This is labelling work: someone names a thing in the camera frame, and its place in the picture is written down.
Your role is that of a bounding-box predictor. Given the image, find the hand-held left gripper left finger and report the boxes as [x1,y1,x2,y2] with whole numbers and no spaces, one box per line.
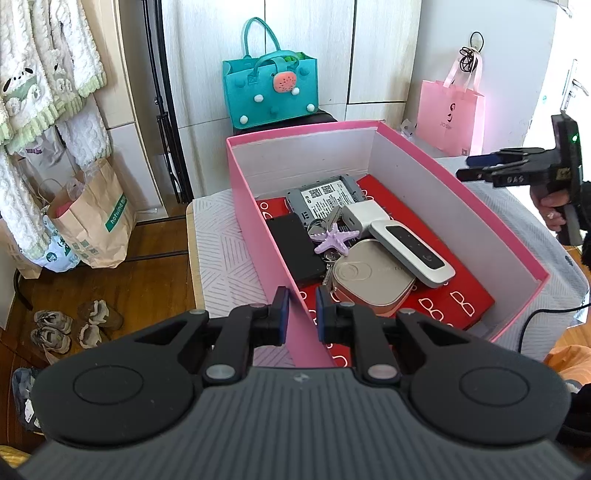
[110,286,291,387]

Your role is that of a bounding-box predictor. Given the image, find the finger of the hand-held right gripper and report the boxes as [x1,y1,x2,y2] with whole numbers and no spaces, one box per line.
[465,148,548,171]
[456,162,552,188]

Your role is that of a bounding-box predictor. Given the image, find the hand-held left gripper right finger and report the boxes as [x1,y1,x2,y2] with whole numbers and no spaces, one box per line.
[316,286,485,384]

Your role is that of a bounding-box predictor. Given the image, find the rose gold square case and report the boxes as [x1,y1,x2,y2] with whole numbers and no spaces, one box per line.
[325,239,415,319]

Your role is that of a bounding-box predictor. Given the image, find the black power bank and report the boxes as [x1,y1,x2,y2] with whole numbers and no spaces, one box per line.
[265,212,326,288]

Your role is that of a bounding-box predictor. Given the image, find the purple starfish hair clip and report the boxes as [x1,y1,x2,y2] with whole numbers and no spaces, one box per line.
[314,222,361,257]

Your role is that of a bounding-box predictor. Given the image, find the bunch of keys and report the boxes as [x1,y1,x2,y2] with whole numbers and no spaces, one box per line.
[305,207,352,287]

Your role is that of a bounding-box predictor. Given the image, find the white charger plug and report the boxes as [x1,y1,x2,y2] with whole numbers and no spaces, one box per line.
[342,203,391,232]

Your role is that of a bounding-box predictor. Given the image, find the white and black router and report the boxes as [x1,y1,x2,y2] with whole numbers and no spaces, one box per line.
[369,220,455,289]

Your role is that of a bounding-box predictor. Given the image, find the pink cardboard shoe box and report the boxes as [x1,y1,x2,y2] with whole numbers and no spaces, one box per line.
[225,120,551,370]

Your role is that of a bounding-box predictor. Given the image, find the grey labelled portable router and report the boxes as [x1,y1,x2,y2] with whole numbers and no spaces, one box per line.
[285,174,368,227]

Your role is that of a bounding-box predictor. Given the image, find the person's right hand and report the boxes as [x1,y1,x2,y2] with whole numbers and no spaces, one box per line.
[530,184,566,232]

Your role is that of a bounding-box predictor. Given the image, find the pink paper bag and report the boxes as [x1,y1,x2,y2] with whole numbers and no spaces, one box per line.
[416,58,485,157]

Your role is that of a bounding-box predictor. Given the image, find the white door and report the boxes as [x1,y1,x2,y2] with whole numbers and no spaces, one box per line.
[522,0,591,153]

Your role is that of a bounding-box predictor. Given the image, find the black suitcase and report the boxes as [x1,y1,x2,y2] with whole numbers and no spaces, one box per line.
[295,111,340,126]

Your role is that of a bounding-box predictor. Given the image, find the orange cloth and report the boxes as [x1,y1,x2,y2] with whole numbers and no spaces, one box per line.
[545,344,591,384]

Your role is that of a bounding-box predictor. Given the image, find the brown paper bag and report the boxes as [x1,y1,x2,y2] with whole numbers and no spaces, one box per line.
[46,158,138,269]

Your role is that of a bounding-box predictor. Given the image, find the white wardrobe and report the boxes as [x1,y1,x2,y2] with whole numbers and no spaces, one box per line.
[161,0,423,134]

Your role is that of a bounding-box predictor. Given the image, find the white tall cabinet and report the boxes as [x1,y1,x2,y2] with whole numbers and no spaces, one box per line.
[88,0,171,217]

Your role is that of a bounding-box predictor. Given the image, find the teal felt handbag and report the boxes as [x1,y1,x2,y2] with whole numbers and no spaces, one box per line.
[222,17,319,130]

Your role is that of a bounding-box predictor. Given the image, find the grey sneaker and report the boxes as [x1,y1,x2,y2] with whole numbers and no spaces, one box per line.
[30,309,75,334]
[30,325,72,365]

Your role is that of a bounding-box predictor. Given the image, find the white green plastic bag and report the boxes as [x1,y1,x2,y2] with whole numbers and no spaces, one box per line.
[39,205,84,273]

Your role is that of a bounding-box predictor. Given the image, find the black tripod stand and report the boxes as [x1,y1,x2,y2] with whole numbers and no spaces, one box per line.
[141,0,195,204]

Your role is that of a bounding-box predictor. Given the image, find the white fleece pajama pants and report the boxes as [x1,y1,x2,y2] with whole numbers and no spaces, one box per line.
[0,97,112,268]

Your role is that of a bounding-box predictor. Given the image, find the dark shoe with tag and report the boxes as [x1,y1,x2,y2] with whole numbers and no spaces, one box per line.
[11,367,43,432]

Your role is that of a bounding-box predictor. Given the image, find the grey printed garment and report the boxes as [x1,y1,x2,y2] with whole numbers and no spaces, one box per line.
[16,127,70,185]

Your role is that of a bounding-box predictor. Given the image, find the metal door handle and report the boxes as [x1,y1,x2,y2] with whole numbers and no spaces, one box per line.
[560,59,579,121]

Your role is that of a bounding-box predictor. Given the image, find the black cord bundle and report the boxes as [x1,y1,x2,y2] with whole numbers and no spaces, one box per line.
[458,31,485,72]

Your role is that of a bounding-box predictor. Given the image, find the black cable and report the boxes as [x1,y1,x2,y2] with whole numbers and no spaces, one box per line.
[517,302,591,356]

